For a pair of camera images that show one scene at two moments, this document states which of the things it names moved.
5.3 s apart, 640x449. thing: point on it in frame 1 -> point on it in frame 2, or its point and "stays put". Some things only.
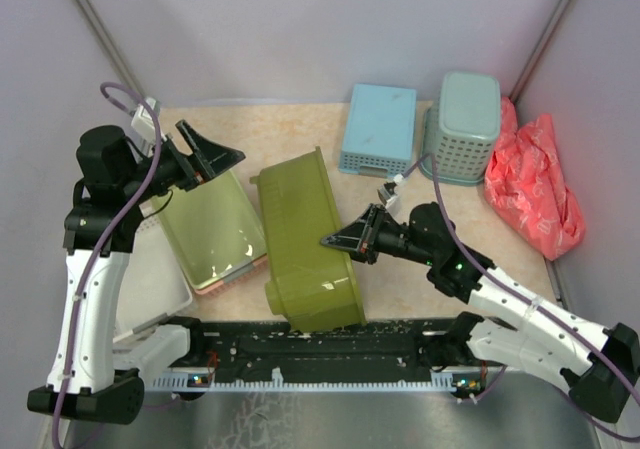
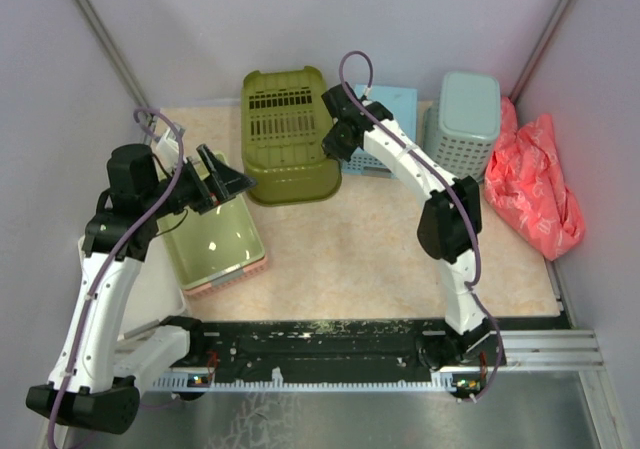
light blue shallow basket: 380,131 stays put
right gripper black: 360,239 -> 330,147
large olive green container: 315,285 -> 283,129
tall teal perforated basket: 462,130 stays put
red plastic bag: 526,185 stays put
